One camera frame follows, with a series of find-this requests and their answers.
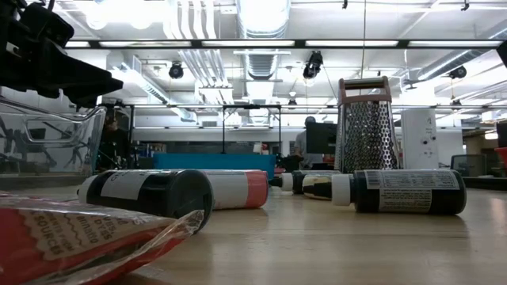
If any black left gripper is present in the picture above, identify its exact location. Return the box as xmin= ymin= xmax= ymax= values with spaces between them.
xmin=0 ymin=19 xmax=124 ymax=109

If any small dark dropper bottle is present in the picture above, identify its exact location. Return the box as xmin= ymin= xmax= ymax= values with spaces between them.
xmin=269 ymin=169 xmax=342 ymax=196
xmin=331 ymin=169 xmax=467 ymax=216

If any person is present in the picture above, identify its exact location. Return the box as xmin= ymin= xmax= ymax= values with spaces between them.
xmin=292 ymin=116 xmax=326 ymax=170
xmin=98 ymin=114 xmax=132 ymax=169

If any clear plastic bin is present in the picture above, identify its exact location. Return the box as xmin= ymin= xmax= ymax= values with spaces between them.
xmin=0 ymin=97 xmax=108 ymax=177

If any red plastic basket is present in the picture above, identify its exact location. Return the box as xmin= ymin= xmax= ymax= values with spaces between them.
xmin=494 ymin=146 xmax=507 ymax=169

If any white cabinet column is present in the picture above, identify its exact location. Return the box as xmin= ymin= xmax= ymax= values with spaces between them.
xmin=400 ymin=108 xmax=440 ymax=170

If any large black white-label bottle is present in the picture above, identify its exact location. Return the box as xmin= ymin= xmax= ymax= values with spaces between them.
xmin=77 ymin=169 xmax=215 ymax=233

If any black background rig stand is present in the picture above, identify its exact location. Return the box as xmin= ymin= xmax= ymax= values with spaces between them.
xmin=220 ymin=104 xmax=283 ymax=155

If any blue plastic bin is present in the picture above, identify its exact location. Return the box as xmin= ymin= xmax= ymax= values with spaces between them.
xmin=152 ymin=153 xmax=277 ymax=180

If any red plastic snack bag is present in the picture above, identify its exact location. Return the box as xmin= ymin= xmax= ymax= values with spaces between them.
xmin=0 ymin=192 xmax=206 ymax=285

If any large pink banded bottle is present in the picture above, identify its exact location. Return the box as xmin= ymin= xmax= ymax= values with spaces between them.
xmin=200 ymin=169 xmax=270 ymax=211

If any black computer monitor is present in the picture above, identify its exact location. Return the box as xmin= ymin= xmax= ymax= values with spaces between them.
xmin=305 ymin=121 xmax=338 ymax=155

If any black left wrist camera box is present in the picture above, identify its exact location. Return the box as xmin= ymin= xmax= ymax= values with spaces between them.
xmin=17 ymin=2 xmax=75 ymax=44

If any black table edge rail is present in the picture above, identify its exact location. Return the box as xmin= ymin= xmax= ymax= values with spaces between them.
xmin=461 ymin=176 xmax=507 ymax=190

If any metal box grater pink handle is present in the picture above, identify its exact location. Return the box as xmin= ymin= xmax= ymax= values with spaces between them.
xmin=334 ymin=76 xmax=401 ymax=175

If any silver ventilation duct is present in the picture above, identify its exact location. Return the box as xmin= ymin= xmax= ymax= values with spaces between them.
xmin=236 ymin=0 xmax=292 ymax=80

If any black aluminium rig frame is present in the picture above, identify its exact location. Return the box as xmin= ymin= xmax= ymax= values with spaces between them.
xmin=65 ymin=38 xmax=507 ymax=50

